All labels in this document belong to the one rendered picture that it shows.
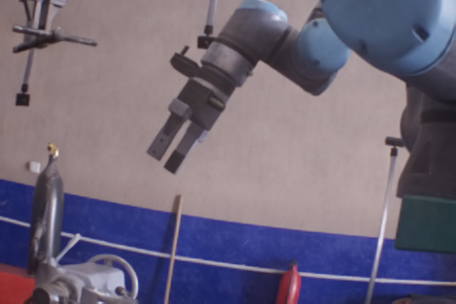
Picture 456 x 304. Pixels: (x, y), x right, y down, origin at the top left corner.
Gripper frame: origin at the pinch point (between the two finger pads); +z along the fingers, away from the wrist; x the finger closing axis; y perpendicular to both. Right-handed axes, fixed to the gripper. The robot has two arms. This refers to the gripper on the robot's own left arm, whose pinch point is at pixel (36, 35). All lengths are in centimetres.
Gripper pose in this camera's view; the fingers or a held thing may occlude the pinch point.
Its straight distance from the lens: 126.8
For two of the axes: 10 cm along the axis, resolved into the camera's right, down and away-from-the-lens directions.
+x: -6.1, -1.1, -7.8
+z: -0.4, 9.9, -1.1
